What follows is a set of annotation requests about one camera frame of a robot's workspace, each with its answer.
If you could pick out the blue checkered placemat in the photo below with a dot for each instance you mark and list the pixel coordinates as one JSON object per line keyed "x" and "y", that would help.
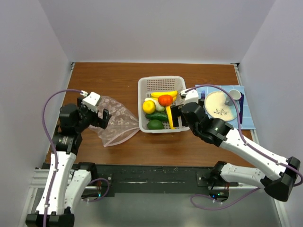
{"x": 247, "y": 123}

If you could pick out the purple plastic knife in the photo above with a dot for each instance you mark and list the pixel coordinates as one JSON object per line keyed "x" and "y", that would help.
{"x": 241, "y": 103}

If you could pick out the grey mug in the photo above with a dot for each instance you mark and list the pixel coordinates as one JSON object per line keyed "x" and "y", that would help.
{"x": 233, "y": 96}

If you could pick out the purple plastic fork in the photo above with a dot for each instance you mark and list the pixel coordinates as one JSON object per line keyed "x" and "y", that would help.
{"x": 203, "y": 94}

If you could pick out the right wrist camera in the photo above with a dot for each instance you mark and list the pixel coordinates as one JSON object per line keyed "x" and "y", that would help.
{"x": 190, "y": 96}

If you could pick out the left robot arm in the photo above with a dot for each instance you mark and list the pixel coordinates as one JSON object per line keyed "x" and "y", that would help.
{"x": 65, "y": 184}

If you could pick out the orange fake tomato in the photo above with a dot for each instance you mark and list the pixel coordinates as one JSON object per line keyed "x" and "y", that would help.
{"x": 165, "y": 100}

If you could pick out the yellow fake pepper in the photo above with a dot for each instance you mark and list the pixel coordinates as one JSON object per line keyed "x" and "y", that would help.
{"x": 149, "y": 107}

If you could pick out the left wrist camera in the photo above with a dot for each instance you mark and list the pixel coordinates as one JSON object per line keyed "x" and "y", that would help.
{"x": 91, "y": 101}

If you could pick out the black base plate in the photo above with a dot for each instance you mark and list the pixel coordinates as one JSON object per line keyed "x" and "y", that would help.
{"x": 157, "y": 179}

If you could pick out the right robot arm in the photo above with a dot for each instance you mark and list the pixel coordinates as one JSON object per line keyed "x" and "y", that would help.
{"x": 273, "y": 173}

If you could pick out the white plastic basket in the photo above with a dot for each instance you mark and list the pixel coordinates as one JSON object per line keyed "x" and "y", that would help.
{"x": 148, "y": 85}

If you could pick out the cream and blue plate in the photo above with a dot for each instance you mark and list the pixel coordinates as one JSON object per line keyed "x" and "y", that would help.
{"x": 216, "y": 107}

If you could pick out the green fake lime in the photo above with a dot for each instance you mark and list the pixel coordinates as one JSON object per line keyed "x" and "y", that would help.
{"x": 155, "y": 125}

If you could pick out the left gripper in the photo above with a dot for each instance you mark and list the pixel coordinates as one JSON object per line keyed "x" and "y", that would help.
{"x": 102, "y": 123}

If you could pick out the yellow fake bananas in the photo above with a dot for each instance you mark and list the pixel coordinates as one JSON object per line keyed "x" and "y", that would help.
{"x": 173, "y": 94}

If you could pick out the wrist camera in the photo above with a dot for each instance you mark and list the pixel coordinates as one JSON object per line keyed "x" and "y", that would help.
{"x": 91, "y": 101}
{"x": 190, "y": 96}

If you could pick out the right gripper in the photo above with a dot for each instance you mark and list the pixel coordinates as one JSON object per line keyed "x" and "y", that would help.
{"x": 175, "y": 112}

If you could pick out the green fake cucumber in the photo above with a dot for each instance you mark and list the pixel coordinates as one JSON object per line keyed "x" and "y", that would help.
{"x": 161, "y": 116}

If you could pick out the clear polka dot zip bag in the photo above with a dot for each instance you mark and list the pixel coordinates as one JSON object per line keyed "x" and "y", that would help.
{"x": 121, "y": 126}

